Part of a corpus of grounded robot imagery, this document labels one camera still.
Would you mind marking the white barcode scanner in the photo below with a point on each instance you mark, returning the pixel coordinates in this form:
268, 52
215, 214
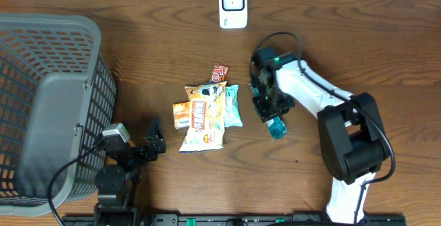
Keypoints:
233, 14

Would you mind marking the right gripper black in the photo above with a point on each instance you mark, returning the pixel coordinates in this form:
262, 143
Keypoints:
264, 115

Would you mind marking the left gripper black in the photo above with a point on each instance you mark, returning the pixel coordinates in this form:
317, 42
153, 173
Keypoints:
155, 147

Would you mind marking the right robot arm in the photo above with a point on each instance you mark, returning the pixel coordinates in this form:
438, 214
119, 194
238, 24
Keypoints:
353, 144

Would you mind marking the blue Listerine mouthwash bottle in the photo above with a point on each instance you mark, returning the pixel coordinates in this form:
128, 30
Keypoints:
276, 126

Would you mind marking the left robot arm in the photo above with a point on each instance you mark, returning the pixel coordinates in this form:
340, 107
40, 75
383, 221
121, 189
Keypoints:
117, 183

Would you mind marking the yellow red noodle packet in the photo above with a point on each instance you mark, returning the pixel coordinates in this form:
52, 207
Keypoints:
207, 105

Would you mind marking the red Top chocolate bar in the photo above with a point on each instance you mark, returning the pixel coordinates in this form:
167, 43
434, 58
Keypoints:
219, 73

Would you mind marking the grey plastic shopping basket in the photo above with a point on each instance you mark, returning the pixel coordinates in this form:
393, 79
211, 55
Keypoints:
57, 96

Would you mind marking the mint white snack packet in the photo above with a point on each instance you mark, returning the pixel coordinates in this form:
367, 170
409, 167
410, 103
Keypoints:
232, 116

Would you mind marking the small orange snack box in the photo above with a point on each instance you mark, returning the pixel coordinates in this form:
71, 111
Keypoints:
181, 114

